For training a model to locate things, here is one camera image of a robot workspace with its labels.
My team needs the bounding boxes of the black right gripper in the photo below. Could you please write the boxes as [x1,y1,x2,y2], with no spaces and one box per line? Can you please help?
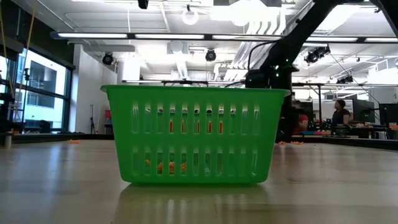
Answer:
[269,72,295,143]

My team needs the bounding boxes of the person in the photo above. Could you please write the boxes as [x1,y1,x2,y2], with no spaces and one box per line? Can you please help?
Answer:
[331,98,354,127]
[292,108,310,135]

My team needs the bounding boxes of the black computer monitor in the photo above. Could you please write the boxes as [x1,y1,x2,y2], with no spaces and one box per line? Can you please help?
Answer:
[295,101,314,125]
[378,103,398,127]
[352,98,376,124]

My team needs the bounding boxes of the white sign board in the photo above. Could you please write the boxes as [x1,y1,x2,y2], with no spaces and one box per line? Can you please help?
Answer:
[322,100,335,121]

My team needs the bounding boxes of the black beam with light strips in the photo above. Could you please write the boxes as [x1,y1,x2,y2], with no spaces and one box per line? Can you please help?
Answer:
[49,30,398,45]

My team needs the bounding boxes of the black ceiling spotlight cluster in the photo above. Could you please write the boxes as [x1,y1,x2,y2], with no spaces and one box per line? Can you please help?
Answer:
[335,75,354,85]
[303,45,331,65]

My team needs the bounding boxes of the black office desk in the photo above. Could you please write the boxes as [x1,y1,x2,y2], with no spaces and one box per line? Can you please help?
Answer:
[351,126,398,140]

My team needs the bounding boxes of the green plastic basket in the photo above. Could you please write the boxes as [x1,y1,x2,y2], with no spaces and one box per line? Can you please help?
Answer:
[100,84,291,185]

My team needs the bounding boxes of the large glass window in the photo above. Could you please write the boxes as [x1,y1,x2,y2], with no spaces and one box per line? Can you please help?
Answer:
[0,46,74,133]

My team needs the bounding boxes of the small dark tripod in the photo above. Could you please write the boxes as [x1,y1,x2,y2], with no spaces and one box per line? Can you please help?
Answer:
[89,103,97,135]

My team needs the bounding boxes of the black tripod stand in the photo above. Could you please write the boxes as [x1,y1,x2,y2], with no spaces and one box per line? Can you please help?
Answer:
[22,67,31,125]

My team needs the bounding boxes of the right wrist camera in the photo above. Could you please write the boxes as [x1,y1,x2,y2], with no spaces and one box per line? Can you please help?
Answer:
[244,68,270,89]

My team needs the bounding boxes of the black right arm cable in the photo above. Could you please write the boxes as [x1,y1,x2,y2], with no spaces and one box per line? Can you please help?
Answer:
[247,39,280,71]

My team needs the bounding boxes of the yellow hanging cable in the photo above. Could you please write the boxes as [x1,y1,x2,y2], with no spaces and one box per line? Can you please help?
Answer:
[15,0,37,106]

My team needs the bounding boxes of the silver ventilation duct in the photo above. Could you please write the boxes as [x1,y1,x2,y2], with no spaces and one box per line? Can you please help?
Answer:
[273,0,361,65]

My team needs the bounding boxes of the black aluminium rig frame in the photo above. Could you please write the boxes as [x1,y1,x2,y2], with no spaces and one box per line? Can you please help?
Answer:
[0,132,398,151]

